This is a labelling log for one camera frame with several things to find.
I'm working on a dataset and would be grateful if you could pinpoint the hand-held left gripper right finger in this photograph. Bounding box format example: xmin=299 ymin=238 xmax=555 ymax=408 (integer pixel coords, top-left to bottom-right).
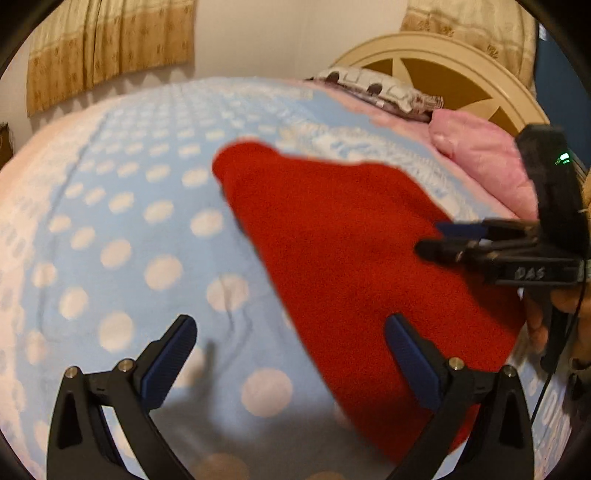
xmin=385 ymin=314 xmax=536 ymax=480

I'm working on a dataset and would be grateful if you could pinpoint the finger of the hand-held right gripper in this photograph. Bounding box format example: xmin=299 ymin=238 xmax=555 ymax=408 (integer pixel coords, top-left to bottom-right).
xmin=414 ymin=237 xmax=509 ymax=265
xmin=435 ymin=220 xmax=542 ymax=241

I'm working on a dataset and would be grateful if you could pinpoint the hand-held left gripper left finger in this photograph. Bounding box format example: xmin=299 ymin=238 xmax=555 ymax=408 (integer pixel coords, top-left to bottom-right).
xmin=46 ymin=315 xmax=198 ymax=480

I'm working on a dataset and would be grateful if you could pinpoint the red knit garment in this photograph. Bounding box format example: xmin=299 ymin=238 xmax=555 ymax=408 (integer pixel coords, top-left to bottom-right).
xmin=212 ymin=142 xmax=532 ymax=463

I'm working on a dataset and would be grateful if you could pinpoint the person's right hand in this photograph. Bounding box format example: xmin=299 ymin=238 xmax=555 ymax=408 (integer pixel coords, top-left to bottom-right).
xmin=522 ymin=168 xmax=591 ymax=370

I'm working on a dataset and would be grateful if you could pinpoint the pink pillow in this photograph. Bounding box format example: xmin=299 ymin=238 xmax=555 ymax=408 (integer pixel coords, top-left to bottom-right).
xmin=428 ymin=109 xmax=542 ymax=221

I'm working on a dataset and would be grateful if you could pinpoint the pink and blue dotted blanket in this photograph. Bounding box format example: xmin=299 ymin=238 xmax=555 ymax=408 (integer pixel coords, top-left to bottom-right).
xmin=0 ymin=76 xmax=575 ymax=480

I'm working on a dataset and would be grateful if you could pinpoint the patterned pillow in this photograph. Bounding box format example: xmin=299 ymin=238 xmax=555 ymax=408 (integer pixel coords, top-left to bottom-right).
xmin=307 ymin=66 xmax=445 ymax=124

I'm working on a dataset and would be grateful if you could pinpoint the cream wooden headboard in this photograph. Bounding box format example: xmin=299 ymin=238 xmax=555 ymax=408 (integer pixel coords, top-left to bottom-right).
xmin=330 ymin=33 xmax=552 ymax=138

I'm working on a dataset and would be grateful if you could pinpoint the beige patterned curtain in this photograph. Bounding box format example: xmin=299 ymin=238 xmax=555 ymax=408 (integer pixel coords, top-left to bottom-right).
xmin=399 ymin=0 xmax=539 ymax=88
xmin=26 ymin=0 xmax=195 ymax=117

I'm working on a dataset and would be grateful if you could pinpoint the thin black cable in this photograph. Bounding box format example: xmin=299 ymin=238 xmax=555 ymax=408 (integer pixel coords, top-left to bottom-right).
xmin=530 ymin=258 xmax=589 ymax=428

